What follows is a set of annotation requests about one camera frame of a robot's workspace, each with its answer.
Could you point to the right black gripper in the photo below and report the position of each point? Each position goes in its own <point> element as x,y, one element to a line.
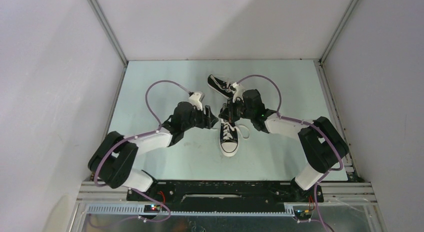
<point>237,101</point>

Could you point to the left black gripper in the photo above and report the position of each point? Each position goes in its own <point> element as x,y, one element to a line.
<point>207,120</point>

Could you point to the black canvas sneaker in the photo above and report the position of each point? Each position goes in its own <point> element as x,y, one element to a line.
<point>229,133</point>
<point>221,86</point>

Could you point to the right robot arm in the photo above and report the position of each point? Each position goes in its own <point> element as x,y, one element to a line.
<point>323,146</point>

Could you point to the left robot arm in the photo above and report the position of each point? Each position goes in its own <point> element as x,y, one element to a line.
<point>113,160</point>

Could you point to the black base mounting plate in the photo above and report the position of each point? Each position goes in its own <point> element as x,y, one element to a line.
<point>231,196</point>

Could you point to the left controller board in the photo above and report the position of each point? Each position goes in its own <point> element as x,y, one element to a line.
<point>150,209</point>

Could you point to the controller board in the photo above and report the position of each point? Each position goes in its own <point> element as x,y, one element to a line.
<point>303,215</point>
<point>150,209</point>

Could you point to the right controller board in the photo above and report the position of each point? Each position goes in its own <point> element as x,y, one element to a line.
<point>303,215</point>

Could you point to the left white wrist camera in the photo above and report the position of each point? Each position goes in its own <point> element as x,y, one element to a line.
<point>195,99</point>

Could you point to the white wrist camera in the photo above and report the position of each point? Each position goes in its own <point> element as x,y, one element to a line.
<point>238,91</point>
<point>195,99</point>

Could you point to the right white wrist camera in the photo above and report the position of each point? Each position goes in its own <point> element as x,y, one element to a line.
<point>238,91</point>

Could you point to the grey slotted cable duct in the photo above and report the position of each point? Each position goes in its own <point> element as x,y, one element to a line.
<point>137,210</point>

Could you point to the aluminium frame rail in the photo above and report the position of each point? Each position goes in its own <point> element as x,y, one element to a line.
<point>352,194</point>

